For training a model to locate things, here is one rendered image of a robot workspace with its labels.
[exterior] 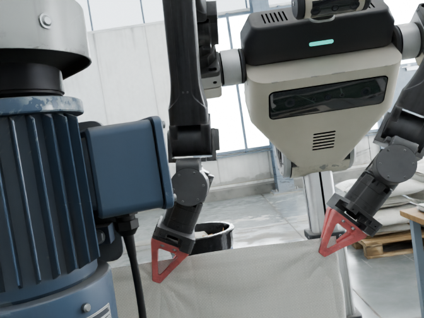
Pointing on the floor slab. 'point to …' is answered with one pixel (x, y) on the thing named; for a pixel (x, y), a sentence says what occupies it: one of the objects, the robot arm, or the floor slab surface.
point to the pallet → (372, 252)
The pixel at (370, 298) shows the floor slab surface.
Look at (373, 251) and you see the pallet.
